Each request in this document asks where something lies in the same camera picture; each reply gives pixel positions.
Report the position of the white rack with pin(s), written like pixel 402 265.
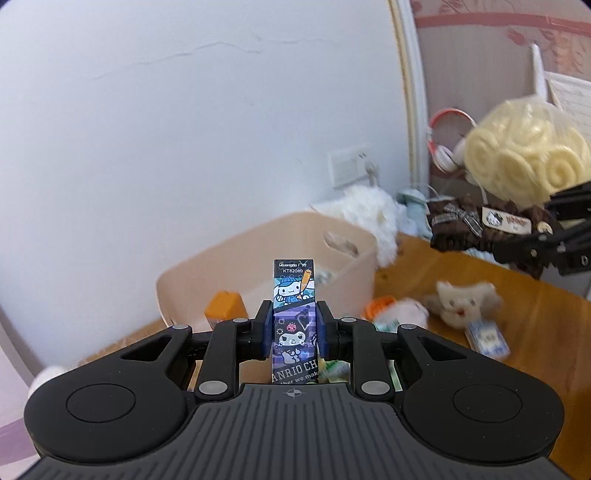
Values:
pixel 561 92

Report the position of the small beige teddy plush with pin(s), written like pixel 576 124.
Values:
pixel 461 302

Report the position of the white fuzzy item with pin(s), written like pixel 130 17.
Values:
pixel 46 378

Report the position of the large white fluffy plush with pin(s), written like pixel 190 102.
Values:
pixel 369 207

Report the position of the white round plush toy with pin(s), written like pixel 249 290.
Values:
pixel 408 314

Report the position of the cream swirl cushion in bag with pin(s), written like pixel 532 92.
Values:
pixel 521 152

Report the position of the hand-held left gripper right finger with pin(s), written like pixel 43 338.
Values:
pixel 325 332

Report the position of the red and white headphones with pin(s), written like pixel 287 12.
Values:
pixel 444 159

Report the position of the orange box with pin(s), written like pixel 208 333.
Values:
pixel 226 307

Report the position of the tall cartoon printed box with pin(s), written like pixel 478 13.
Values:
pixel 295 295

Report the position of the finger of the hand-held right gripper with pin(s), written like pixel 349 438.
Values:
pixel 575 201
pixel 545 251

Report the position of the beige plastic storage bin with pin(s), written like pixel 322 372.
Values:
pixel 286 240

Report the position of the brown ruffled hair accessory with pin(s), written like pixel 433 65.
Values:
pixel 466 228

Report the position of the white wall socket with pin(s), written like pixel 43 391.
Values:
pixel 346 167

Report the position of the light blue bottle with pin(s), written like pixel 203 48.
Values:
pixel 413 207

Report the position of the small orange toy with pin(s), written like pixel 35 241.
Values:
pixel 379 305

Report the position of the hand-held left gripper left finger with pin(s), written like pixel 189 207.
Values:
pixel 265 332

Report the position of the small blue and white box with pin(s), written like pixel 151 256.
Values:
pixel 487 339

